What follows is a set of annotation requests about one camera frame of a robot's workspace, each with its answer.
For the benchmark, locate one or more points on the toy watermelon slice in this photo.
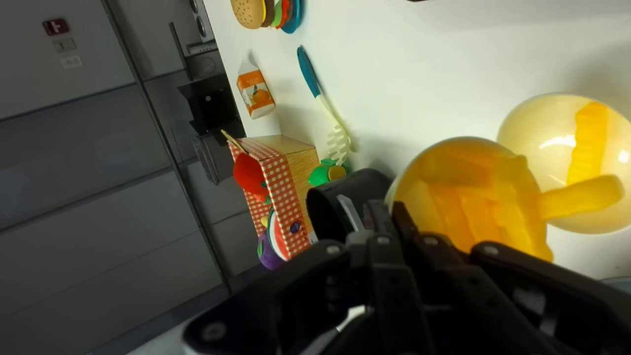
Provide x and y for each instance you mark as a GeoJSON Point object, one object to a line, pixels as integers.
{"type": "Point", "coordinates": [276, 237]}

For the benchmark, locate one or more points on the purple toy eggplant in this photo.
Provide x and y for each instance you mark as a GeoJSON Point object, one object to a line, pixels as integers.
{"type": "Point", "coordinates": [268, 257]}

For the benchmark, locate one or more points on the red checkered toy box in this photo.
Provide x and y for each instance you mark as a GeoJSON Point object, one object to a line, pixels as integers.
{"type": "Point", "coordinates": [286, 198]}

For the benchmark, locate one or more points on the green toy vegetable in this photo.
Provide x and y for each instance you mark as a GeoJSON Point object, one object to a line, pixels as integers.
{"type": "Point", "coordinates": [321, 174]}

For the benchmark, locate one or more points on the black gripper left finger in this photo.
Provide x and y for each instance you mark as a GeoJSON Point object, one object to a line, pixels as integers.
{"type": "Point", "coordinates": [315, 302]}

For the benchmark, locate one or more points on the small cream plastic bowl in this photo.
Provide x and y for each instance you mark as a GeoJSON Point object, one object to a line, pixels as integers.
{"type": "Point", "coordinates": [459, 190]}
{"type": "Point", "coordinates": [538, 131]}

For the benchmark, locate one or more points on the toy orange juice carton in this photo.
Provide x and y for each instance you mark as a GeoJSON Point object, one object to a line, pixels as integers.
{"type": "Point", "coordinates": [254, 91]}

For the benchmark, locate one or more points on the toy burger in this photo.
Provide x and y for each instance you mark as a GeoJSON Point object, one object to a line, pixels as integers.
{"type": "Point", "coordinates": [248, 13]}

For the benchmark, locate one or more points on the grey storage cabinet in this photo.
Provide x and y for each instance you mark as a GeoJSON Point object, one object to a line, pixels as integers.
{"type": "Point", "coordinates": [78, 164]}

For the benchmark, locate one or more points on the yellow toy fry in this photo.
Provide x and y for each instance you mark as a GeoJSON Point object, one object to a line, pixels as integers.
{"type": "Point", "coordinates": [485, 218]}
{"type": "Point", "coordinates": [587, 141]}
{"type": "Point", "coordinates": [583, 196]}

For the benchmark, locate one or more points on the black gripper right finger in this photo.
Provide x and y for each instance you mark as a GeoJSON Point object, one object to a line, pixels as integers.
{"type": "Point", "coordinates": [512, 308]}

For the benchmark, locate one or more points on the red cabinet sign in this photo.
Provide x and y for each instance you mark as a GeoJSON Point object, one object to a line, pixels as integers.
{"type": "Point", "coordinates": [55, 26]}

